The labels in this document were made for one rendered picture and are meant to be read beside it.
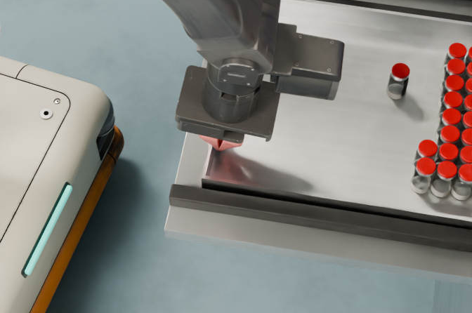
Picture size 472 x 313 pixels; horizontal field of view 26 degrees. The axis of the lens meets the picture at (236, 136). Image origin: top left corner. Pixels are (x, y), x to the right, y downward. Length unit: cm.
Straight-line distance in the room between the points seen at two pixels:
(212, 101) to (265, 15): 15
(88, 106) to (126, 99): 34
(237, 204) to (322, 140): 13
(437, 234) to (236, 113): 25
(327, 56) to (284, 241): 24
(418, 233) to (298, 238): 13
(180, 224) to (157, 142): 108
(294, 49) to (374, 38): 31
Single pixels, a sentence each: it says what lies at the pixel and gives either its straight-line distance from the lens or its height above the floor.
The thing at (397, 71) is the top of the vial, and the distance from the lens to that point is 117.
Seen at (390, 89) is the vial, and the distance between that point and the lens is 119.
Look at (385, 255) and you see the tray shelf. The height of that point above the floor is 88.
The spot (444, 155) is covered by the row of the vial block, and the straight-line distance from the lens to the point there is 112.
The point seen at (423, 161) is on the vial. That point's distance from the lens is 111.
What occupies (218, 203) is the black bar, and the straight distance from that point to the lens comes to 110.
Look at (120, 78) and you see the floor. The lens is 228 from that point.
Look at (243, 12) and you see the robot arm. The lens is 84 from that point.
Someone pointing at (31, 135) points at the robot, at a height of 28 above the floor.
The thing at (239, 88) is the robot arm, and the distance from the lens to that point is 99.
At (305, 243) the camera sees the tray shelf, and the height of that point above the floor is 88.
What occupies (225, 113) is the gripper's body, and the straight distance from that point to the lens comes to 103.
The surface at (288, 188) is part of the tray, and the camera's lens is 113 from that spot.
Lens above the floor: 188
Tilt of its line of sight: 60 degrees down
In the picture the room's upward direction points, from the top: straight up
